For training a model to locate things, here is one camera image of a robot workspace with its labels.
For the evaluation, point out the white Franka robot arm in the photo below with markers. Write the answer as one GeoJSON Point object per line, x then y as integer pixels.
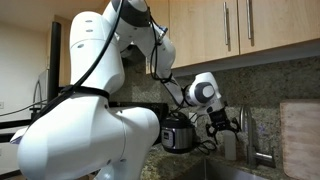
{"type": "Point", "coordinates": [86, 140]}

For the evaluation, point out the black stand pole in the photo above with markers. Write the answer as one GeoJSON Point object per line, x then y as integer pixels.
{"type": "Point", "coordinates": [53, 66]}

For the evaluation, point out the stainless steel sink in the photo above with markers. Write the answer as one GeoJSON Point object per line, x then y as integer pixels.
{"type": "Point", "coordinates": [216, 171]}

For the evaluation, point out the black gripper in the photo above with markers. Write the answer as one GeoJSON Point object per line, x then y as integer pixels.
{"type": "Point", "coordinates": [218, 117]}

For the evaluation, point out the steel refrigerator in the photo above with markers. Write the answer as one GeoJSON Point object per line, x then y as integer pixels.
{"type": "Point", "coordinates": [42, 86]}

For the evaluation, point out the wooden cutting board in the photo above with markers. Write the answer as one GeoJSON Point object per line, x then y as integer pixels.
{"type": "Point", "coordinates": [301, 140]}

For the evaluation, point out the white wall outlet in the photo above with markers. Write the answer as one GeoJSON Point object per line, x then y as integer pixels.
{"type": "Point", "coordinates": [193, 117]}

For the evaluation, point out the folded white paper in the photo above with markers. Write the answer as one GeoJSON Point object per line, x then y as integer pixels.
{"type": "Point", "coordinates": [15, 139]}

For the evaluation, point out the light wood cabinet door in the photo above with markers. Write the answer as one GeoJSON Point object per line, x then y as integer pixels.
{"type": "Point", "coordinates": [200, 33]}
{"type": "Point", "coordinates": [286, 23]}

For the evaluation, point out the stainless steel gooseneck tap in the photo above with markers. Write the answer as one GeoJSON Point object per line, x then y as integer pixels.
{"type": "Point", "coordinates": [250, 133]}

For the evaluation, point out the white soap bottle black cap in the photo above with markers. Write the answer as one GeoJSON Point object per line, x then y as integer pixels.
{"type": "Point", "coordinates": [230, 146]}

